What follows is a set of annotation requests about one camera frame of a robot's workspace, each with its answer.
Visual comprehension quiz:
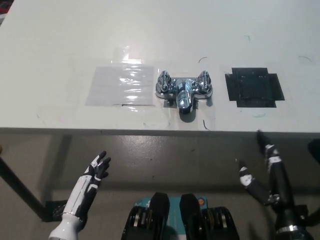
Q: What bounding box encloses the grey translucent taped sheet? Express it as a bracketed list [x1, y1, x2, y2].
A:
[84, 65, 155, 107]

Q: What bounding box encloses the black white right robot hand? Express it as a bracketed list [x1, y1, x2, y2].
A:
[237, 129, 305, 230]

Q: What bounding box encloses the chrome two-handle faucet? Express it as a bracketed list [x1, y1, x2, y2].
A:
[154, 69, 215, 115]

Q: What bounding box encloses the black rounded object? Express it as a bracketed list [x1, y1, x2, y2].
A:
[308, 139, 320, 162]

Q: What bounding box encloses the black tape patch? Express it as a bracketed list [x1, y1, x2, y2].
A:
[224, 66, 286, 109]

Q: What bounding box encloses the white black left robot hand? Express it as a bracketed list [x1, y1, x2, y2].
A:
[61, 150, 112, 221]

